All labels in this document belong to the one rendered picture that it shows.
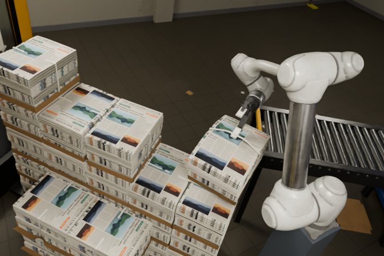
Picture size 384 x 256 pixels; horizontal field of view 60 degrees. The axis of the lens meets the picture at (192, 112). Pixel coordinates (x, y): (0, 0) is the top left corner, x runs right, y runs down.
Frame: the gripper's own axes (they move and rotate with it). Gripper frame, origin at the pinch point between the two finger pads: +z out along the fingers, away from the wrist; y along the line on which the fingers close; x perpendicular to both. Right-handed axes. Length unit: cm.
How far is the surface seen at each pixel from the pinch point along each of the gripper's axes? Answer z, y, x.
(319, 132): -88, 59, -38
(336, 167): -60, 56, -57
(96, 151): 35, 28, 61
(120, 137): 25, 20, 53
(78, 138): 36, 24, 72
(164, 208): 31, 51, 19
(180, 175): 11, 46, 22
